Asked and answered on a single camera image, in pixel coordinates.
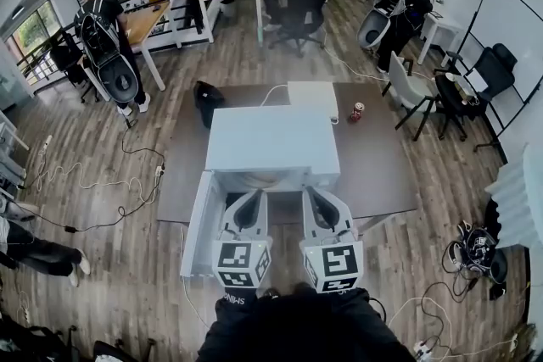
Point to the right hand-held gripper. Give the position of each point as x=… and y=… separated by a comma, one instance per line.
x=335, y=231

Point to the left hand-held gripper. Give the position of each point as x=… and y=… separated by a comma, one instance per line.
x=239, y=226

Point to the white microwave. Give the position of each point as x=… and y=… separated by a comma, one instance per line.
x=271, y=140

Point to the person's right forearm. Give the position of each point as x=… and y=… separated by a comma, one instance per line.
x=348, y=297

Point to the person's left forearm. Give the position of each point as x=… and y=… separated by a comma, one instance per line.
x=235, y=300

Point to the white power strip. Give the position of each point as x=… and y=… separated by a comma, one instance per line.
x=159, y=170
x=48, y=141
x=421, y=348

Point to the person's black clothed torso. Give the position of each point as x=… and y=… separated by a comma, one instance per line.
x=301, y=330

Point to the red drink can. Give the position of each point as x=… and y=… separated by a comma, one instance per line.
x=357, y=111

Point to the black bag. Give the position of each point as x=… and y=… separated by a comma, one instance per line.
x=208, y=99

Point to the white box appliance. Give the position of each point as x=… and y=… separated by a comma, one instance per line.
x=311, y=95

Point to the white chair black legs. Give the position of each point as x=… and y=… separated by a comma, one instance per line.
x=409, y=89

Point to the black round side table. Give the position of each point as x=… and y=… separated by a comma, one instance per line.
x=456, y=99

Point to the white ribbed panel stack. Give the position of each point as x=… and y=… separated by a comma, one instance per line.
x=515, y=199

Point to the paper cup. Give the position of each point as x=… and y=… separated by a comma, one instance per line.
x=450, y=78

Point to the black high-back office chair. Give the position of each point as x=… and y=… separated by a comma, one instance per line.
x=494, y=70

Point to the black framed whiteboard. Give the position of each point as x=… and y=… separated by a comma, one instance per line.
x=509, y=34

